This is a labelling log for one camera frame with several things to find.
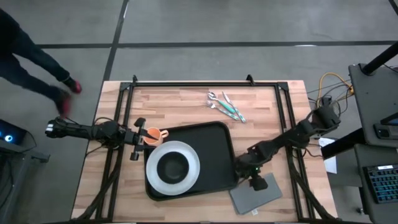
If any grey side table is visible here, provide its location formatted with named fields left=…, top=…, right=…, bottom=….
left=348, top=63, right=398, bottom=149

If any person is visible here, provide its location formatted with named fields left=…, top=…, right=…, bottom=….
left=0, top=7, right=83, bottom=118

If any fork with patterned handle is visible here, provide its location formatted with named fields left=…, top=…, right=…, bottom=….
left=205, top=101, right=239, bottom=121

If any yellow cable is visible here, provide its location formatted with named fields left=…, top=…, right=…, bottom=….
left=317, top=72, right=354, bottom=108

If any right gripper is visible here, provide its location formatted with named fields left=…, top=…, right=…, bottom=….
left=234, top=154, right=269, bottom=192

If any grey metal stand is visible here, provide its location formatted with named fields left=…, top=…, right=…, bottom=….
left=0, top=136, right=50, bottom=224

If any knife with patterned handle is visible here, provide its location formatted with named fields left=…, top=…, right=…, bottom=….
left=221, top=90, right=247, bottom=123

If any grey desk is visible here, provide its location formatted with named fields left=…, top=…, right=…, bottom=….
left=354, top=143, right=398, bottom=224

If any white paper sheet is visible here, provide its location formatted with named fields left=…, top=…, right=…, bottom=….
left=318, top=138, right=338, bottom=174

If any black phone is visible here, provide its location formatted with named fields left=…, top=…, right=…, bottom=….
left=373, top=123, right=398, bottom=140

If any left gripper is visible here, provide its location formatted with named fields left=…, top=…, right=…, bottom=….
left=129, top=117, right=159, bottom=162

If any black device with blue light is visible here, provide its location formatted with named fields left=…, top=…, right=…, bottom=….
left=0, top=119, right=27, bottom=146

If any black pole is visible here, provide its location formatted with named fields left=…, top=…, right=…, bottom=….
left=362, top=40, right=398, bottom=75

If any black plastic serving tray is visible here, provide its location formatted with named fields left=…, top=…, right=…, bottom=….
left=143, top=121, right=241, bottom=202

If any black diagonal support bar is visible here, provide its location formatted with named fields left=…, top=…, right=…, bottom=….
left=321, top=127, right=368, bottom=160

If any grey cloth napkin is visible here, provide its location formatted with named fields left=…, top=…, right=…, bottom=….
left=229, top=172, right=284, bottom=216

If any beige mug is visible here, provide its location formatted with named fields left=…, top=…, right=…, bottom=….
left=143, top=126, right=170, bottom=147

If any black round bowl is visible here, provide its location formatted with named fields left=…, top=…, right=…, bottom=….
left=156, top=151, right=190, bottom=185

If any white round plate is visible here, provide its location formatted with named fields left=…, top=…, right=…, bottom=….
left=146, top=140, right=201, bottom=196

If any backlit keyboard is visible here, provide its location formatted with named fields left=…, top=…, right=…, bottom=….
left=363, top=164, right=398, bottom=205

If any black metal table frame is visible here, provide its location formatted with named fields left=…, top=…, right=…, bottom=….
left=73, top=74, right=338, bottom=222

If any spoon with teal handle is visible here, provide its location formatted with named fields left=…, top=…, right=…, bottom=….
left=207, top=91, right=236, bottom=114

